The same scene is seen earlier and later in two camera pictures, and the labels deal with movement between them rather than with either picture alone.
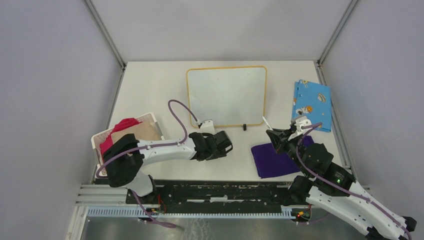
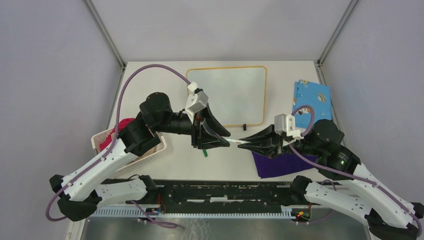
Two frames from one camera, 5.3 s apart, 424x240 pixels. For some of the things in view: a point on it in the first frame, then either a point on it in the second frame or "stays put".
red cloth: x=108 y=142 stays put
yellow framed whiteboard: x=227 y=96 stays put
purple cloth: x=270 y=163 stays put
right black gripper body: x=289 y=147 → x=298 y=144
